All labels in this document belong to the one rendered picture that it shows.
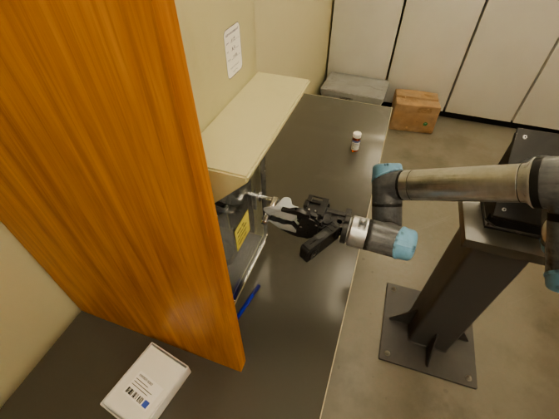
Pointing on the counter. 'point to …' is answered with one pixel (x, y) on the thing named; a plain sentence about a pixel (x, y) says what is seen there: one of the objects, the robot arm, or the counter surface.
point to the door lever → (269, 205)
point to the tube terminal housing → (215, 53)
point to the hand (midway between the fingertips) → (267, 214)
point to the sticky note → (242, 230)
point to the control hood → (249, 129)
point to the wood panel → (114, 169)
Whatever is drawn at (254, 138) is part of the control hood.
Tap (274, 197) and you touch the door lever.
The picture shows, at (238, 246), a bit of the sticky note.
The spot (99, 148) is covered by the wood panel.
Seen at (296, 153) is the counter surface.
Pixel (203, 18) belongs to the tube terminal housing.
